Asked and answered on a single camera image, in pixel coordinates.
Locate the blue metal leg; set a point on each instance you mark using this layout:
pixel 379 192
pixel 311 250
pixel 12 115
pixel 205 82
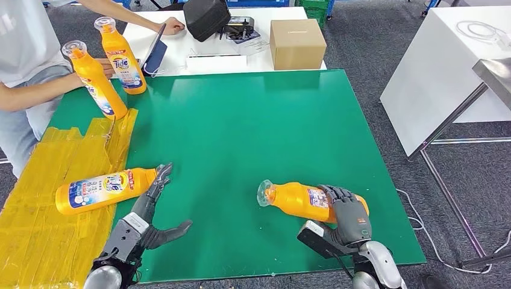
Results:
pixel 429 5

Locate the person's right forearm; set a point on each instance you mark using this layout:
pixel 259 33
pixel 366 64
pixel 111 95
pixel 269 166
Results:
pixel 40 93

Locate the person's left hand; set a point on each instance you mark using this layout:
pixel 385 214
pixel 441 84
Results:
pixel 173 26

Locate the orange detergent bottle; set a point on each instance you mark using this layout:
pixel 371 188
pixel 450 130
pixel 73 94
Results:
pixel 95 191
pixel 115 43
pixel 94 75
pixel 291 199

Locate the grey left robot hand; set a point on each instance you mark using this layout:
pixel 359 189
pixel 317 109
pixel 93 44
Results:
pixel 143 207

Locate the black controller device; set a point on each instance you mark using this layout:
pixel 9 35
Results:
pixel 240 26

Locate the person's right hand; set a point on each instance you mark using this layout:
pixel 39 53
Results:
pixel 107 68

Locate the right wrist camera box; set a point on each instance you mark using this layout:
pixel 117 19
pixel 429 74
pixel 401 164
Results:
pixel 315 241

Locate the green plastic crate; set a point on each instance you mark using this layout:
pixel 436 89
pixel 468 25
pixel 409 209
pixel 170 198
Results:
pixel 315 10

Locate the tablet in blue case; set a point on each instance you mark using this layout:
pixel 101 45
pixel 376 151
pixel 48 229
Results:
pixel 156 54

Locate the flat white box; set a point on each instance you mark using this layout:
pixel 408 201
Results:
pixel 216 64

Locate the person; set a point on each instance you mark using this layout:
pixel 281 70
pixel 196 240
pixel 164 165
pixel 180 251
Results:
pixel 24 40

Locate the person's left forearm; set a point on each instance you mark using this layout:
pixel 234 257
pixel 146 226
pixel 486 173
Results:
pixel 123 12

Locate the stainless steel plate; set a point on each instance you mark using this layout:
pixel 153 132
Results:
pixel 495 72

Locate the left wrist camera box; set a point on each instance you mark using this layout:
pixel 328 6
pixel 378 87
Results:
pixel 125 237

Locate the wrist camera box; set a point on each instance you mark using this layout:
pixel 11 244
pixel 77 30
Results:
pixel 125 237
pixel 315 241

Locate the blue metal rack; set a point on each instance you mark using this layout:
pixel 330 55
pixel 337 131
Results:
pixel 255 3

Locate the white table with metal legs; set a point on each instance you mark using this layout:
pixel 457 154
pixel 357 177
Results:
pixel 431 72

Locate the yellow taped cardboard sheet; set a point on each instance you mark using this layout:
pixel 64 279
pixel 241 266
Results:
pixel 40 247

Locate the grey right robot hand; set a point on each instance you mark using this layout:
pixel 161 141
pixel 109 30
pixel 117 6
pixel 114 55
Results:
pixel 353 223

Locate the brown cardboard box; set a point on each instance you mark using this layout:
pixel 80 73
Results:
pixel 297 46

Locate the black bag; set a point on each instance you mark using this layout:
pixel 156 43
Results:
pixel 206 18

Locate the clear sleeve with papers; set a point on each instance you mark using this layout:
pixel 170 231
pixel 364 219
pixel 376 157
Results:
pixel 251 44

